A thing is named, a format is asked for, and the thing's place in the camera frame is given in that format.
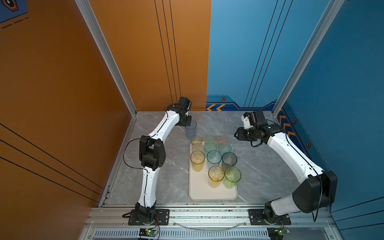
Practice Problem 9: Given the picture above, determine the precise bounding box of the tall blue glass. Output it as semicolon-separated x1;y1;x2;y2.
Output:
185;120;197;140
207;150;222;169

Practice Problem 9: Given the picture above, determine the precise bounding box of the small yellow glass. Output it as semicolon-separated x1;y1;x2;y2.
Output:
191;136;203;146

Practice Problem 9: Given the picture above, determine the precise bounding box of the teal glass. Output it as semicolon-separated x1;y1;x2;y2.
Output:
218;142;233;155
204;142;218;153

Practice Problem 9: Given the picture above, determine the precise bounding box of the small pink glass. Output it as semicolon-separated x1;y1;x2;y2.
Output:
216;136;229;145

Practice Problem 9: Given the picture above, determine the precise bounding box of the tall dark grey glass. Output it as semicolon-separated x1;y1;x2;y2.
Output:
222;152;238;169

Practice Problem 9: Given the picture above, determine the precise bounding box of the small green glass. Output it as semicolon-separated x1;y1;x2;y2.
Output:
204;135;217;143

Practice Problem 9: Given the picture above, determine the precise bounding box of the teal glass front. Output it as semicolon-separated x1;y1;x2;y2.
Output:
204;142;218;153

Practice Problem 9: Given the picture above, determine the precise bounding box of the tall green glass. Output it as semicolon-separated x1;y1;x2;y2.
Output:
224;166;242;189

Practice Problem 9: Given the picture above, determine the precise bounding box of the tall blue glass front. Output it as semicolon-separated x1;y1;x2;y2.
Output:
207;150;222;169

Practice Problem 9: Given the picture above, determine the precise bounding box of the tall yellow glass front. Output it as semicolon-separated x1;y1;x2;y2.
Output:
190;151;206;172

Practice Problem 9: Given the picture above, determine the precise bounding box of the tall yellow glass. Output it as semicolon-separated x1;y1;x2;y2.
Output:
208;166;225;188
190;151;206;172

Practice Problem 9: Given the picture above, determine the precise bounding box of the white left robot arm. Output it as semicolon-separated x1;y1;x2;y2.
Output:
133;97;192;224

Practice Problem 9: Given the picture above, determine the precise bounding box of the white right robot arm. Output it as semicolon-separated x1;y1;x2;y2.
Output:
234;111;338;225

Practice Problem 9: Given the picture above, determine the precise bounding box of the cream plastic tray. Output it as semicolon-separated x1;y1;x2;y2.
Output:
189;159;238;201

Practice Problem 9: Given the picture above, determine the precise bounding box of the right circuit board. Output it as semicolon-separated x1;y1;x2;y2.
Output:
267;228;291;240

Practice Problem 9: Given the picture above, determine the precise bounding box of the circuit board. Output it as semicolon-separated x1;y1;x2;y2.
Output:
267;228;291;240
138;228;159;239

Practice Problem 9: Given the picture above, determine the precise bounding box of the left circuit board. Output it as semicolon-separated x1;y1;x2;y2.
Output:
138;228;159;239

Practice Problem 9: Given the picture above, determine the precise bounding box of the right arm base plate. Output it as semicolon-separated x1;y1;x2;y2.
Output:
248;209;292;226

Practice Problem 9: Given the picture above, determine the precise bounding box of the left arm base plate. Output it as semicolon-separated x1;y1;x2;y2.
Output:
128;209;170;226

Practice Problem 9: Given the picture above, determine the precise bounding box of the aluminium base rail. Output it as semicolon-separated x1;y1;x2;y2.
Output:
79;204;343;240

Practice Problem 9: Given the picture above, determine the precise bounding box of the aluminium corner post right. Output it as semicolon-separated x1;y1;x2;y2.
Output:
272;0;345;117

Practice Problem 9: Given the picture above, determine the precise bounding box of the aluminium corner post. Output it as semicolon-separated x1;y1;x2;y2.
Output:
272;0;345;117
75;0;137;117

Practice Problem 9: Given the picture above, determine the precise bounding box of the aluminium corner post left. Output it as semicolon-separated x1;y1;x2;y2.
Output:
75;0;137;117

